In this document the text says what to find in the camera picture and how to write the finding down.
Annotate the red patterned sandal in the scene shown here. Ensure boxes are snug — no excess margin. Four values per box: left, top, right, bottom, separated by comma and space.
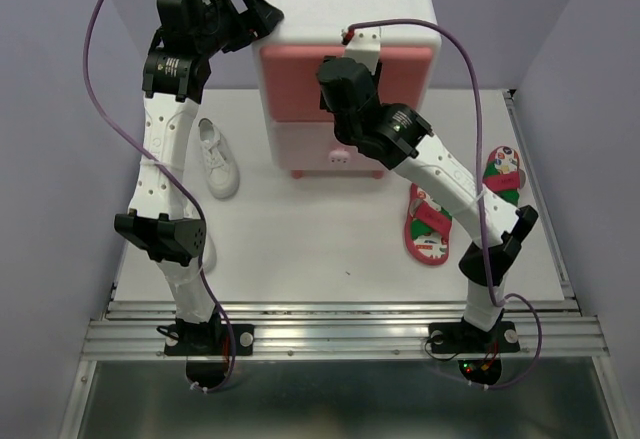
403, 184, 452, 266
483, 146, 526, 206

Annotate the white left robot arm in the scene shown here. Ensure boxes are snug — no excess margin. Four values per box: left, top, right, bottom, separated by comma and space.
114, 0, 284, 353

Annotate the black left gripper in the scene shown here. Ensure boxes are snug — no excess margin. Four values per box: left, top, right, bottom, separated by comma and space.
196, 0, 285, 57

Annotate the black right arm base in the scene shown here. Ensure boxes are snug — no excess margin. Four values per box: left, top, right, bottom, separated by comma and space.
426, 320, 521, 355

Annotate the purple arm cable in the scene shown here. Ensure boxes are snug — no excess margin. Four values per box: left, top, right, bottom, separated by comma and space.
344, 18, 544, 393
82, 0, 239, 394

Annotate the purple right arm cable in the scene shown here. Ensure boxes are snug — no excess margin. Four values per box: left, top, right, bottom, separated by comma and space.
344, 18, 544, 393

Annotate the white shoe cabinet frame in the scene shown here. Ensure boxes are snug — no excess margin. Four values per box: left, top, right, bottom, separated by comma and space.
253, 0, 442, 179

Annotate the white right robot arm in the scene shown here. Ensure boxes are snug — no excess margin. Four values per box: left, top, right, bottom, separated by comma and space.
316, 57, 538, 349

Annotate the white sneaker far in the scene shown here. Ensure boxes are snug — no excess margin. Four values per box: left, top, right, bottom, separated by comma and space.
198, 118, 240, 200

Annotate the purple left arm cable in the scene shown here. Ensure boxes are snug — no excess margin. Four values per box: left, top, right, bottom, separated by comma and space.
82, 0, 239, 394

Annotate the aluminium mounting rail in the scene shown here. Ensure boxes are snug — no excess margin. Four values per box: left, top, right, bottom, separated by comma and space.
81, 299, 609, 361

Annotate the white sneaker near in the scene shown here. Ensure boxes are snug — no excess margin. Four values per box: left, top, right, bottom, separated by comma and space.
201, 232, 217, 274

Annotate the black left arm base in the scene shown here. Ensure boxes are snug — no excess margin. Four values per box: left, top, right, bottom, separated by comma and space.
156, 316, 255, 357

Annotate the light pink lower drawer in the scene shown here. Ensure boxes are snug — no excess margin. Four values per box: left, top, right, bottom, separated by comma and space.
268, 122, 386, 173

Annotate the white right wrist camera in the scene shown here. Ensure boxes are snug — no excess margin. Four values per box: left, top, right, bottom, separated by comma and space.
342, 27, 381, 74

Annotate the white sneaker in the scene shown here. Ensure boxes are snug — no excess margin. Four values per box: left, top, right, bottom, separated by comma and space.
201, 232, 217, 274
198, 118, 240, 200

